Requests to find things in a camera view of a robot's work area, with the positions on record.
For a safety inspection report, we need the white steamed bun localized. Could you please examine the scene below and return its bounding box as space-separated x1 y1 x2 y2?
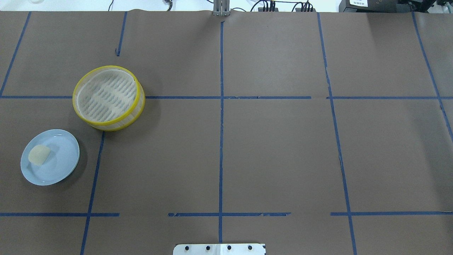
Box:
28 144 51 166

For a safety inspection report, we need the yellow plastic steamer basket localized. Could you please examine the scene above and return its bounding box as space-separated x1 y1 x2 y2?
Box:
72 65 146 132

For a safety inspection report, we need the brown paper table cover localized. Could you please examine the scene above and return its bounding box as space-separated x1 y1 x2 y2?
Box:
1 10 452 255

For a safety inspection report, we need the black box device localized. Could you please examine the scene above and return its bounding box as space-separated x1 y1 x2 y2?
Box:
338 0 397 13

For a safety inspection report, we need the aluminium frame post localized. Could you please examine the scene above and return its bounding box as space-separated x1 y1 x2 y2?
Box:
212 0 231 17

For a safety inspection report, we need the white pedestal base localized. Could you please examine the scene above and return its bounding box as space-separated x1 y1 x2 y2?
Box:
173 243 266 255

